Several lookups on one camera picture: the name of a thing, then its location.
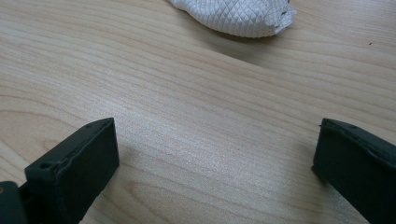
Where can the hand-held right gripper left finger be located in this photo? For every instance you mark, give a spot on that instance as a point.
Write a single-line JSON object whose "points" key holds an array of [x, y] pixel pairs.
{"points": [[71, 174]]}

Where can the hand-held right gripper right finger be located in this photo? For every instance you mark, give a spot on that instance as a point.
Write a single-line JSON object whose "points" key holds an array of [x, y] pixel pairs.
{"points": [[355, 168]]}

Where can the white quilted cloth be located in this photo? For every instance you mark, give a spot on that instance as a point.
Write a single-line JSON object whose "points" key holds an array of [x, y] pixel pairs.
{"points": [[236, 15]]}

